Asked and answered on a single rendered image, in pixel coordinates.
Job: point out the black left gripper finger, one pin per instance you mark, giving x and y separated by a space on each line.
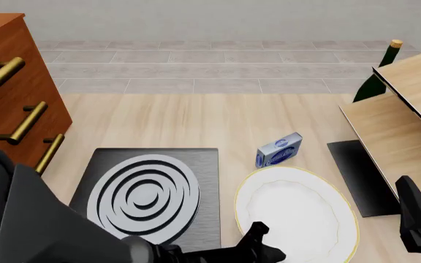
265 254
253 235

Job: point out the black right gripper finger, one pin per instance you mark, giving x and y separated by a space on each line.
415 202

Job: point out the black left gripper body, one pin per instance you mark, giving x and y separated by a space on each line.
196 256

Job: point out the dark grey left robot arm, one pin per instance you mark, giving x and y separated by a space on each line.
31 219

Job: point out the white plate with gold rim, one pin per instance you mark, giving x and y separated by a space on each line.
298 208

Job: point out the black stove plate, grey rings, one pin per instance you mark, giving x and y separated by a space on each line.
207 178

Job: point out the pale wooden rack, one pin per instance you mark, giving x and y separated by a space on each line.
397 128

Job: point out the blue printed food box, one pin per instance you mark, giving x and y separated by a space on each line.
280 152

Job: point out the dark green bottle with cork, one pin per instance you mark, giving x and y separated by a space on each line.
373 85

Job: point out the red-brown wooden cabinet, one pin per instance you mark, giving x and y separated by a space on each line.
31 82

